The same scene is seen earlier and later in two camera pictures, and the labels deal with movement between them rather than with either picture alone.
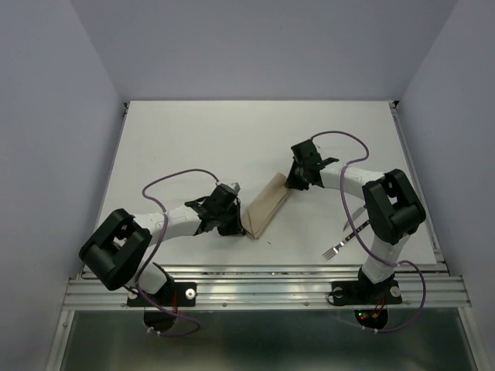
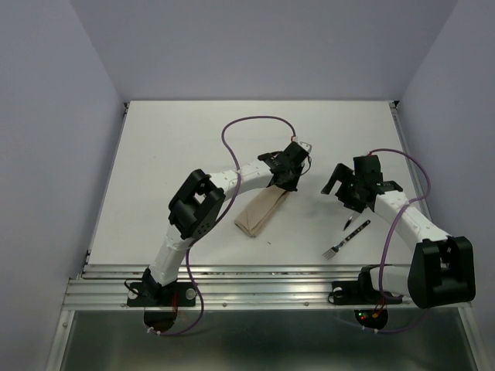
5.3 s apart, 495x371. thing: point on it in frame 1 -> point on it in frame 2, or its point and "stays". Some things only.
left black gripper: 236,228 -> 291,185
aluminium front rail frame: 275,285 stays
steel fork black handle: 334,250 stays
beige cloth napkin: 264,204 stays
